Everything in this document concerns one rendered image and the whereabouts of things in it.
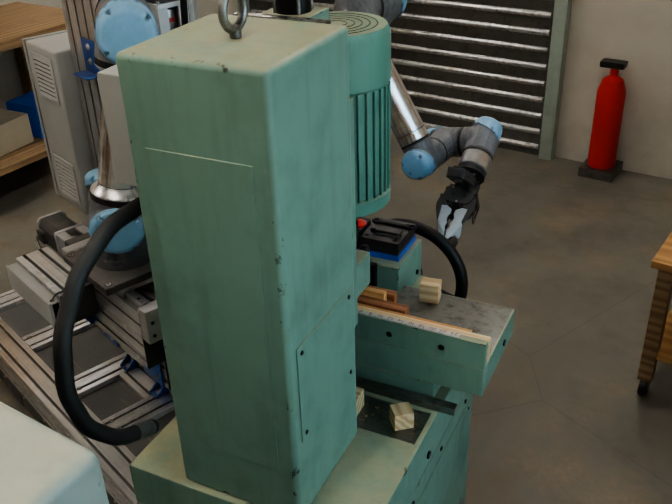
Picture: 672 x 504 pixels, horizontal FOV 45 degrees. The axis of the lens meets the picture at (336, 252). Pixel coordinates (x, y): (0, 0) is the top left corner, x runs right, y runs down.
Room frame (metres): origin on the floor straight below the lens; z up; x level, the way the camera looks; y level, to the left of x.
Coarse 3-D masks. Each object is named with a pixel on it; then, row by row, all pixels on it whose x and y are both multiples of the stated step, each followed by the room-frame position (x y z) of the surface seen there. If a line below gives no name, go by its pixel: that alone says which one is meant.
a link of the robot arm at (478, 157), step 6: (468, 150) 1.80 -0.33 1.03; (474, 150) 1.79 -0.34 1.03; (480, 150) 1.79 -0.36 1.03; (462, 156) 1.80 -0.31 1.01; (468, 156) 1.78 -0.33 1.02; (474, 156) 1.78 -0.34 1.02; (480, 156) 1.78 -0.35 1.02; (486, 156) 1.78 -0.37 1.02; (462, 162) 1.78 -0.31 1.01; (468, 162) 1.77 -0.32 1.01; (474, 162) 1.76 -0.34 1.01; (480, 162) 1.76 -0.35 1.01; (486, 162) 1.77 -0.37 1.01; (486, 168) 1.76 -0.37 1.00; (486, 174) 1.77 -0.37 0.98
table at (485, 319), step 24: (408, 288) 1.39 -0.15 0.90; (432, 312) 1.30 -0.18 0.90; (456, 312) 1.30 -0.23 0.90; (480, 312) 1.29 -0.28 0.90; (504, 312) 1.29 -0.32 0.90; (504, 336) 1.24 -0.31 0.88; (360, 360) 1.22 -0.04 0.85; (384, 360) 1.20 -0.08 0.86; (408, 360) 1.18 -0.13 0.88; (432, 360) 1.16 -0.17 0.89; (456, 384) 1.14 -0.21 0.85; (480, 384) 1.12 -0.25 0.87
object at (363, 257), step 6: (360, 252) 1.31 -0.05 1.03; (366, 252) 1.31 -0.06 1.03; (360, 258) 1.29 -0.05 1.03; (366, 258) 1.30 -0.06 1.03; (360, 264) 1.27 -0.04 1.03; (366, 264) 1.30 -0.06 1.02; (360, 270) 1.27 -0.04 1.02; (366, 270) 1.30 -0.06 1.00; (360, 276) 1.27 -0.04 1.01; (366, 276) 1.30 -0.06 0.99; (360, 282) 1.27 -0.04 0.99; (366, 282) 1.30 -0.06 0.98; (360, 288) 1.27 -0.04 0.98
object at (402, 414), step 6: (408, 402) 1.11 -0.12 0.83; (390, 408) 1.10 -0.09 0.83; (396, 408) 1.10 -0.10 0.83; (402, 408) 1.10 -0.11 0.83; (408, 408) 1.10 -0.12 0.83; (390, 414) 1.10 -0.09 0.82; (396, 414) 1.08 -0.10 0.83; (402, 414) 1.08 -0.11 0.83; (408, 414) 1.08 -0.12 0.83; (390, 420) 1.10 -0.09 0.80; (396, 420) 1.08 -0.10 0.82; (402, 420) 1.08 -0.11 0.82; (408, 420) 1.08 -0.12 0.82; (396, 426) 1.08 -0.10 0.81; (402, 426) 1.08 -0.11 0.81; (408, 426) 1.08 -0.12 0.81
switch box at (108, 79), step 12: (108, 72) 1.03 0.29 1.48; (108, 84) 1.02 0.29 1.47; (108, 96) 1.02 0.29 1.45; (120, 96) 1.02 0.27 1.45; (108, 108) 1.03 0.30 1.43; (120, 108) 1.02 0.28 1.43; (108, 120) 1.03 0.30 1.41; (120, 120) 1.02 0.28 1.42; (108, 132) 1.03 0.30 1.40; (120, 132) 1.02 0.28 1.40; (120, 144) 1.02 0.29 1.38; (120, 156) 1.02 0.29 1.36; (120, 168) 1.03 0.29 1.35; (132, 168) 1.02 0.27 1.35; (120, 180) 1.03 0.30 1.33; (132, 180) 1.02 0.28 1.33
